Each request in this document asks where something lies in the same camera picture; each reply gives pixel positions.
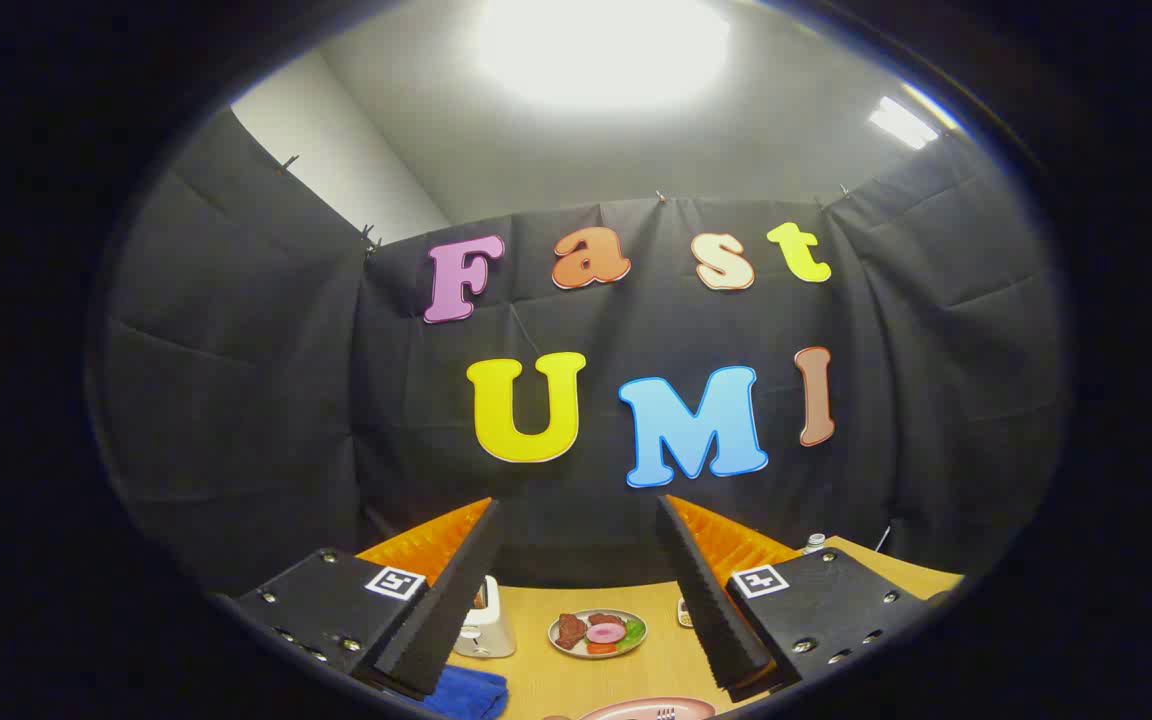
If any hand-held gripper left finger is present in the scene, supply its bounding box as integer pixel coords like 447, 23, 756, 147
236, 497, 504, 701

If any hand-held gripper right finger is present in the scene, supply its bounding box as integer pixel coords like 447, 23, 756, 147
656, 494, 939, 703

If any white toaster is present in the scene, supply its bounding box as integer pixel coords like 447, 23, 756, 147
453, 575, 518, 659

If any blue towel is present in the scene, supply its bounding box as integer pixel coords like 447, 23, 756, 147
423, 665, 510, 720

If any grey oval food plate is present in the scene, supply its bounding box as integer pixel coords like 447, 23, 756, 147
547, 608, 649, 660

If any pink round plate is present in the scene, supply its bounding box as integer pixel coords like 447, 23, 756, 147
576, 696, 717, 720

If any small rectangular ceiling light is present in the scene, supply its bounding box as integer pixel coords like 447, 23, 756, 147
868, 96, 940, 151

